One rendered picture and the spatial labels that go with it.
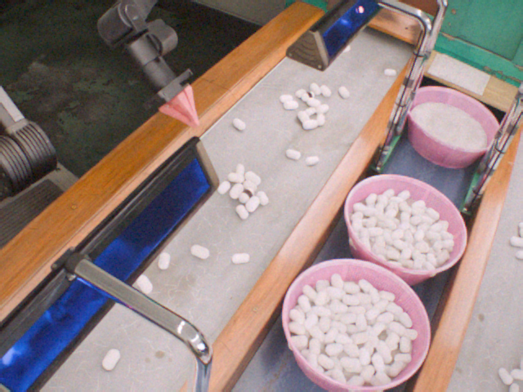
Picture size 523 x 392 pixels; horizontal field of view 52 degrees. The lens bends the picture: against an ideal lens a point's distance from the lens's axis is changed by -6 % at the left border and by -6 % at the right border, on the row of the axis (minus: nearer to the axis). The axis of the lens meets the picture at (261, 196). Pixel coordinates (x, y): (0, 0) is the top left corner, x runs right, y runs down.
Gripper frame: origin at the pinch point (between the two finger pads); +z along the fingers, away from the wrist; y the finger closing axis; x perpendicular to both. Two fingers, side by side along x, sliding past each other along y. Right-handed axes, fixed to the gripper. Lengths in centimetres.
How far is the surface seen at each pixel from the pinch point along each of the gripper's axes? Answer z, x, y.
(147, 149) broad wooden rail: -1.0, 14.4, -2.2
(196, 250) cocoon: 17.4, 0.7, -18.2
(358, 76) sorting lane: 21, 0, 60
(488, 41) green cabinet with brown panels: 35, -28, 87
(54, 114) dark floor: -30, 135, 60
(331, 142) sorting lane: 24.5, -3.0, 27.9
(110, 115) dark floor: -14, 122, 75
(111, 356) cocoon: 17.7, 0.3, -44.3
